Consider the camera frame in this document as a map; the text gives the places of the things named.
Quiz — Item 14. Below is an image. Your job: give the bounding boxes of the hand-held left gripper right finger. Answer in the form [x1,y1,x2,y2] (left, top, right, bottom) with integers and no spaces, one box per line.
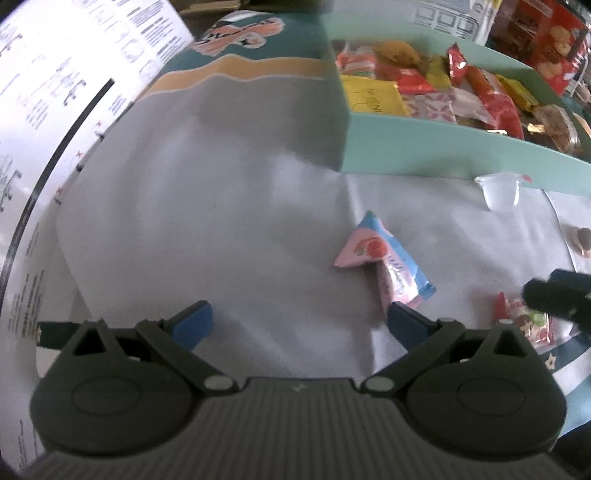
[362,302,536,394]

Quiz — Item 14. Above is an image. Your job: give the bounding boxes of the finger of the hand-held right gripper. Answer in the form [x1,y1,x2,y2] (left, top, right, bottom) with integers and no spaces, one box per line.
[522,269,591,331]

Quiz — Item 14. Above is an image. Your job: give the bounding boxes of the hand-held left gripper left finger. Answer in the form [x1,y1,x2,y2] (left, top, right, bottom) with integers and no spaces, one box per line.
[60,300,232,393]

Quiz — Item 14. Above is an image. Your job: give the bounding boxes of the red floral candy packet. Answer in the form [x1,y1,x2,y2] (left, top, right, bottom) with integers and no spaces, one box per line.
[493,292,574,352]

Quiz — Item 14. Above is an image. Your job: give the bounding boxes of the pink blue candy packet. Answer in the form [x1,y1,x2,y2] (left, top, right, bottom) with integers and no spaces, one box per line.
[334,210,437,317]

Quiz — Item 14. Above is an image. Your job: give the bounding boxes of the mint green cardboard box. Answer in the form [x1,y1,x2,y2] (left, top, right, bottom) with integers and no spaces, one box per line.
[322,10,591,198]

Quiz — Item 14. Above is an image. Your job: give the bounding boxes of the clear jelly cup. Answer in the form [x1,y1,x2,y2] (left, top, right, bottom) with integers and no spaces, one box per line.
[475,172,533,212]

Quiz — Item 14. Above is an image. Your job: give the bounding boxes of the heap of mixed snack packets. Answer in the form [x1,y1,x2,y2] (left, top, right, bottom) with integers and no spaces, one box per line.
[335,39,585,153]

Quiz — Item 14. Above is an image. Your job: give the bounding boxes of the white printed instruction sheet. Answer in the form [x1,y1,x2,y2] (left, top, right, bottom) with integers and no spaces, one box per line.
[0,0,195,467]

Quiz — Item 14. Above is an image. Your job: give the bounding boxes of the red cookie box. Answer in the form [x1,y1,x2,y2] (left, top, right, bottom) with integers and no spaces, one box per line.
[488,0,591,96]

